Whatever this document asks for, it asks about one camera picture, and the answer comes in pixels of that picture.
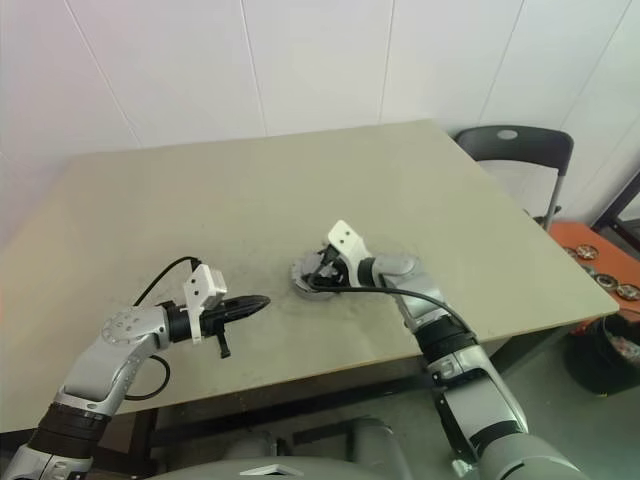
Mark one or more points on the black table frame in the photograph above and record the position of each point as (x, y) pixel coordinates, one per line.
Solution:
(280, 400)

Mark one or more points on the orange mat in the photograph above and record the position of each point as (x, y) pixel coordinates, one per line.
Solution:
(575, 235)

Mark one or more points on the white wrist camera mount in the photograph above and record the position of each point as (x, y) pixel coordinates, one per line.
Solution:
(342, 235)
(197, 287)

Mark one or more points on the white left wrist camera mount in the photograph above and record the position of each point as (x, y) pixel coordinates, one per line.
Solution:
(197, 287)

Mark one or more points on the black waste bin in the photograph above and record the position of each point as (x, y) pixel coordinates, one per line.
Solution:
(590, 360)

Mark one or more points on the grey rounded robot body shell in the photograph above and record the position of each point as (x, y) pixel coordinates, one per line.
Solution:
(370, 450)

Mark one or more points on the small grey round object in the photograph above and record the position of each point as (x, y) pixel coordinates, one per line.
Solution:
(300, 267)

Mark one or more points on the black-framed side table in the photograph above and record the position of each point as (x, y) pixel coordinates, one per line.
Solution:
(612, 207)

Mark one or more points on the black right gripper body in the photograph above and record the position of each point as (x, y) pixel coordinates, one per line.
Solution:
(334, 270)

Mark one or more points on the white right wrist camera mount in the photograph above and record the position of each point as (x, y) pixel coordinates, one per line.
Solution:
(342, 235)

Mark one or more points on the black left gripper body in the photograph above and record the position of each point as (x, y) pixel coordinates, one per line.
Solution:
(217, 320)

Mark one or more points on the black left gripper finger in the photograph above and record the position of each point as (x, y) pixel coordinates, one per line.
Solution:
(247, 313)
(250, 301)

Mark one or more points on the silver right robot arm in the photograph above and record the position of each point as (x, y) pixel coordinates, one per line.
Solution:
(480, 400)

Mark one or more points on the black folding chair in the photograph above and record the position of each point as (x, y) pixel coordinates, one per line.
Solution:
(520, 145)

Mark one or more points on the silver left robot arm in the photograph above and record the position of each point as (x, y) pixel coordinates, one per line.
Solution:
(115, 360)

